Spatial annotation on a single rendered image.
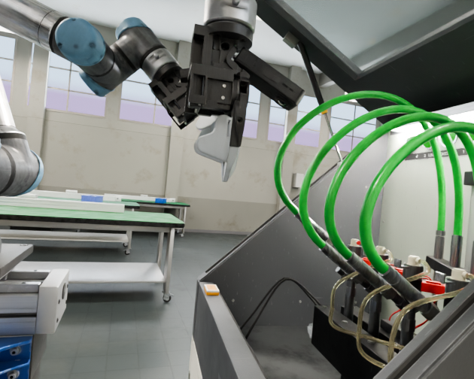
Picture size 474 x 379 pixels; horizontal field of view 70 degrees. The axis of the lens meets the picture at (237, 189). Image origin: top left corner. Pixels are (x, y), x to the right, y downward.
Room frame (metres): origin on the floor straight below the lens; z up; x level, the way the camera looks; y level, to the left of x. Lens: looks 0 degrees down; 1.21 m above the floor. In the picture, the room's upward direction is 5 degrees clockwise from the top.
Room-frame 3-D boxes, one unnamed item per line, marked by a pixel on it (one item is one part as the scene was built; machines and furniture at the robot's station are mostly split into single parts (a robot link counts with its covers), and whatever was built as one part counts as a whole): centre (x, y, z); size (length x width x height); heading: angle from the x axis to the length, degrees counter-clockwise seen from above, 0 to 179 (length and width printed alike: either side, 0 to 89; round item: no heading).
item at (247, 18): (0.49, 0.03, 1.45); 0.08 x 0.08 x 0.05
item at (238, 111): (0.47, 0.01, 1.31); 0.05 x 0.02 x 0.09; 13
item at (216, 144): (0.47, 0.03, 1.26); 0.06 x 0.03 x 0.09; 103
